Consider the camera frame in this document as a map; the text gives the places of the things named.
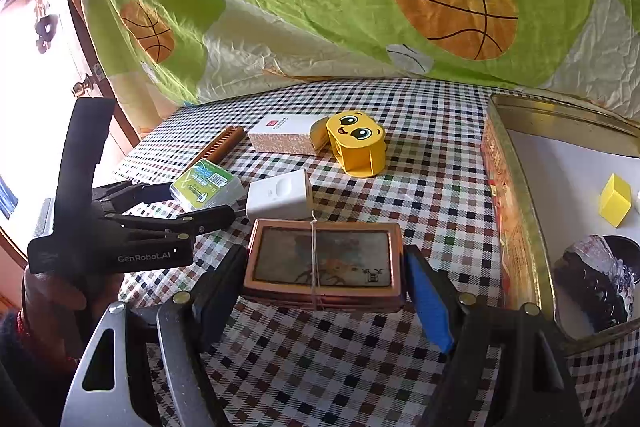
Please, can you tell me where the dark door ornament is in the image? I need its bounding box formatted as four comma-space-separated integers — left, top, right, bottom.
34, 14, 60, 54

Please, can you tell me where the person's left forearm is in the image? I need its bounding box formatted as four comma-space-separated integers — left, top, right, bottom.
0, 312, 81, 427

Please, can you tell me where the brass door knob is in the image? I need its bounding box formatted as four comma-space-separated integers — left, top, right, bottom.
71, 74, 96, 98

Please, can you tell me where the wooden door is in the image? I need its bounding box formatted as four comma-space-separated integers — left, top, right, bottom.
0, 0, 141, 303

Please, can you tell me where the brown picture box with string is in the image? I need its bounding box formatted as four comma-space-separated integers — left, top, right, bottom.
242, 218, 405, 313

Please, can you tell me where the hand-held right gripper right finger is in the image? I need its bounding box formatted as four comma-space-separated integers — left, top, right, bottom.
404, 246, 586, 427

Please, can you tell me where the white charger plug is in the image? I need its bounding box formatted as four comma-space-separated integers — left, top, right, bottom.
235, 168, 314, 222

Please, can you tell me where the person's left hand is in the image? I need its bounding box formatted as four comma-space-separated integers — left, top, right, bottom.
20, 272, 88, 358

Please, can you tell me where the yellow cube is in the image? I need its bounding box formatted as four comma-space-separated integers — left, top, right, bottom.
599, 173, 635, 228

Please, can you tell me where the checked tablecloth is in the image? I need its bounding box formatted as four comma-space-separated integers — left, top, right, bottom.
115, 77, 640, 427

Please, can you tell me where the gold tin box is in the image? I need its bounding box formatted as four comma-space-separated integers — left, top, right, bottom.
481, 93, 640, 355

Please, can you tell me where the yellow smiley toy block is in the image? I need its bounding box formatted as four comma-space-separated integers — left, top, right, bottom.
311, 111, 388, 178

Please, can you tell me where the white box with speckled side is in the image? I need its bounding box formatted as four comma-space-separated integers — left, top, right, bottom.
247, 114, 323, 156

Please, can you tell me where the brown wooden comb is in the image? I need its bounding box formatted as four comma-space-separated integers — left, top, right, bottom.
187, 126, 246, 170

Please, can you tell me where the clear green-label floss pick box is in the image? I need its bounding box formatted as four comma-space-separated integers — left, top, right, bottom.
170, 159, 243, 212

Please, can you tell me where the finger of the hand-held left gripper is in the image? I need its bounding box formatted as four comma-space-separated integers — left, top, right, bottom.
92, 181, 173, 212
105, 205, 238, 240

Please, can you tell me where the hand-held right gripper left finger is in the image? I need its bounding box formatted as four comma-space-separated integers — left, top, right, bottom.
60, 246, 248, 427

